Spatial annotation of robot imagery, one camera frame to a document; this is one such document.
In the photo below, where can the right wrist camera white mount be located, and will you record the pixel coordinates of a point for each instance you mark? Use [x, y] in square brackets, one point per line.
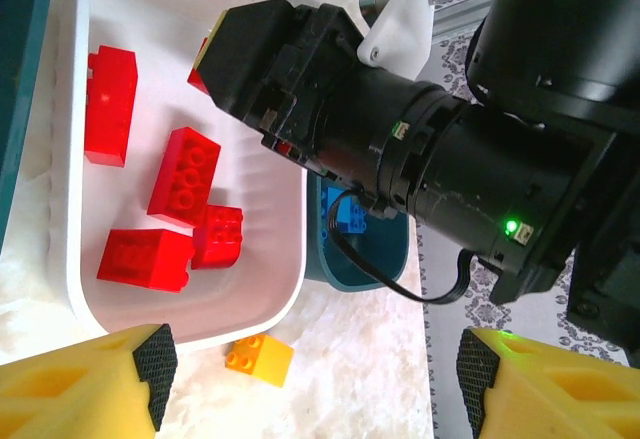
[400, 34]

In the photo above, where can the red lego brick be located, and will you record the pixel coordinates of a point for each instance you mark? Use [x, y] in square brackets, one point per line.
[184, 177]
[199, 79]
[110, 107]
[218, 237]
[142, 260]

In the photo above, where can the yellow lego brick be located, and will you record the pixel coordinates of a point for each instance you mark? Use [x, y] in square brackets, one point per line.
[260, 360]

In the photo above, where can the aluminium side rail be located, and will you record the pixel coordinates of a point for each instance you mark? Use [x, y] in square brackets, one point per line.
[460, 15]

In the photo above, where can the dark teal plastic bin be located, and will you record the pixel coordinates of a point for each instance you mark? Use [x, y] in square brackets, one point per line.
[360, 271]
[15, 59]

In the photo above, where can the blue lego brick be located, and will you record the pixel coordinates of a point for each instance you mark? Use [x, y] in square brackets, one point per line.
[352, 217]

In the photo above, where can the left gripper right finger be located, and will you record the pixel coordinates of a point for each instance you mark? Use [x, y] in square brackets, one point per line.
[565, 394]

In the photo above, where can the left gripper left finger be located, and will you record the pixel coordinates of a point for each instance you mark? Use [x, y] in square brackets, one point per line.
[70, 389]

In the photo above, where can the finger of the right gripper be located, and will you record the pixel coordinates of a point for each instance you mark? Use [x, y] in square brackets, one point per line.
[245, 59]

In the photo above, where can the white plastic bin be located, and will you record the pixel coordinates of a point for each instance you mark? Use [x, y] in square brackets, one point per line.
[250, 194]

